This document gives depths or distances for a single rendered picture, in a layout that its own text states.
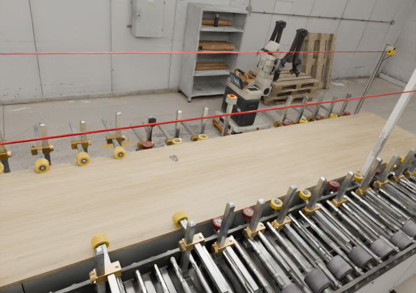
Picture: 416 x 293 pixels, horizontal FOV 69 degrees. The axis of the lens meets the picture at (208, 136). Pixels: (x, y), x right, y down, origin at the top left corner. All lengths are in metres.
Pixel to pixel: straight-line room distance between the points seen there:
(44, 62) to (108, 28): 1.02
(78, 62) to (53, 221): 3.36
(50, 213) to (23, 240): 0.20
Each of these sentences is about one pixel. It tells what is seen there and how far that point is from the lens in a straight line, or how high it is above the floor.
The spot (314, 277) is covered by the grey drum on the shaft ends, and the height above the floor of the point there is 0.85.
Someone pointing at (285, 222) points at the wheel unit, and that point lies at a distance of 2.15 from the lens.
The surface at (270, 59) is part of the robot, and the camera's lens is 4.18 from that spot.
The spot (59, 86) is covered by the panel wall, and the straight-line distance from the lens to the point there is 5.05.
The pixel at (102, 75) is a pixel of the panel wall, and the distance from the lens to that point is 5.08.
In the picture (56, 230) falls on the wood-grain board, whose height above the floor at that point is 0.90.
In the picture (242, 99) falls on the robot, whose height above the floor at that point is 0.68.
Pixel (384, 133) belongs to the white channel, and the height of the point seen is 1.29.
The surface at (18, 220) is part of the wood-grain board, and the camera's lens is 1.96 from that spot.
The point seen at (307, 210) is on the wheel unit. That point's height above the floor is 0.86.
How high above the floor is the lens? 2.28
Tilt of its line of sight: 31 degrees down
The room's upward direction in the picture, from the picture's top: 11 degrees clockwise
